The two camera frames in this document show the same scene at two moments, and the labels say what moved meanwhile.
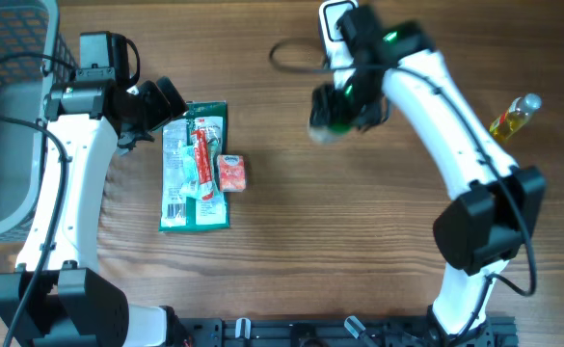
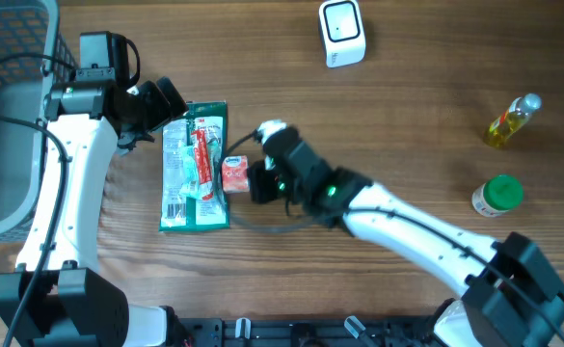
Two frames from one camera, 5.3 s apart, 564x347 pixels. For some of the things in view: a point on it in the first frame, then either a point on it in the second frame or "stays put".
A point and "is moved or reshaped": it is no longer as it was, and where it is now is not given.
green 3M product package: x=190 y=200 stays put
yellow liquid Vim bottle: x=516 y=114 stays put
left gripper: x=128 y=138 stays put
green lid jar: x=328 y=133 is moved or reshaped
